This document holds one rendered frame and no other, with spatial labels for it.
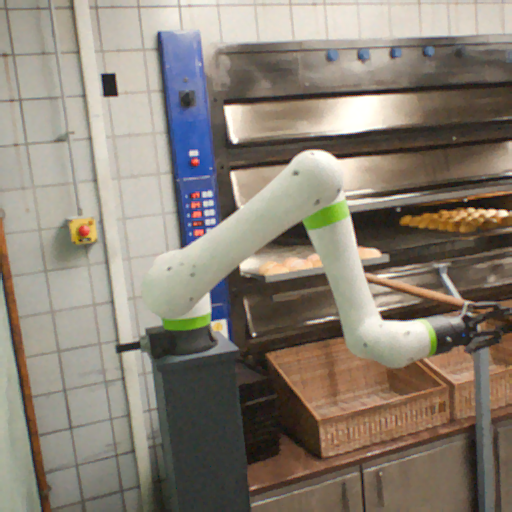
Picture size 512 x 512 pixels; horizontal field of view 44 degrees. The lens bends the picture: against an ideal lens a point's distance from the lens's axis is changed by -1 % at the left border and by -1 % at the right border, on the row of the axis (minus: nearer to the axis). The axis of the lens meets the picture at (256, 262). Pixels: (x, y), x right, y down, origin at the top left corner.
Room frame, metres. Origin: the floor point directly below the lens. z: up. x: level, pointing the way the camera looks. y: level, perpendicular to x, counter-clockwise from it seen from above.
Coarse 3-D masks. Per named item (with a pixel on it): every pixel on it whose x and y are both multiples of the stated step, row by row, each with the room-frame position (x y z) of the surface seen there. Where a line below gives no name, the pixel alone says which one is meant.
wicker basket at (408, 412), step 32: (288, 352) 2.57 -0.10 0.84; (320, 352) 2.62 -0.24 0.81; (288, 384) 2.34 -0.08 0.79; (320, 384) 2.57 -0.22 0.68; (352, 384) 2.62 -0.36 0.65; (384, 384) 2.66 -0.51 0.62; (416, 384) 2.47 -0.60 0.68; (288, 416) 2.37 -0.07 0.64; (320, 416) 2.46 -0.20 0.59; (352, 416) 2.15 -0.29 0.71; (384, 416) 2.20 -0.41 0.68; (416, 416) 2.25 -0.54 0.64; (448, 416) 2.29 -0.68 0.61; (320, 448) 2.11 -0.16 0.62; (352, 448) 2.15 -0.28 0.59
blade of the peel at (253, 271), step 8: (376, 256) 2.57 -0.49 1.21; (384, 256) 2.59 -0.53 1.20; (368, 264) 2.56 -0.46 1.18; (248, 272) 2.58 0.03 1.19; (256, 272) 2.62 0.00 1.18; (288, 272) 2.44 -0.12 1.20; (296, 272) 2.45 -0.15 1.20; (304, 272) 2.46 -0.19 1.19; (312, 272) 2.47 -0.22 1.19; (320, 272) 2.48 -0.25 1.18; (264, 280) 2.42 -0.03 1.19; (272, 280) 2.41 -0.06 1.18
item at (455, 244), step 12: (456, 240) 2.94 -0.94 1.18; (468, 240) 2.95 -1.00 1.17; (480, 240) 2.97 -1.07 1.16; (492, 240) 3.00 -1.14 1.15; (504, 240) 3.02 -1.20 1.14; (384, 252) 2.81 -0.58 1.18; (396, 252) 2.81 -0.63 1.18; (408, 252) 2.83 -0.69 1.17; (420, 252) 2.85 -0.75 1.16; (432, 252) 2.88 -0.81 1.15; (372, 264) 2.77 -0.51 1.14
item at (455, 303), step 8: (368, 280) 2.19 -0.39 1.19; (376, 280) 2.14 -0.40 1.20; (384, 280) 2.10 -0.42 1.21; (392, 288) 2.05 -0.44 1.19; (400, 288) 2.00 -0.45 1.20; (408, 288) 1.96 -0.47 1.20; (416, 288) 1.93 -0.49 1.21; (416, 296) 1.93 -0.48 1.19; (424, 296) 1.88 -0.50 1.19; (432, 296) 1.84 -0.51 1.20; (440, 296) 1.81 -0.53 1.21; (448, 296) 1.79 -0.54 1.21; (448, 304) 1.77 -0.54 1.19; (456, 304) 1.74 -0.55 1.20; (472, 312) 1.68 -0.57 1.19; (480, 312) 1.65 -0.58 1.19; (504, 320) 1.56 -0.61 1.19
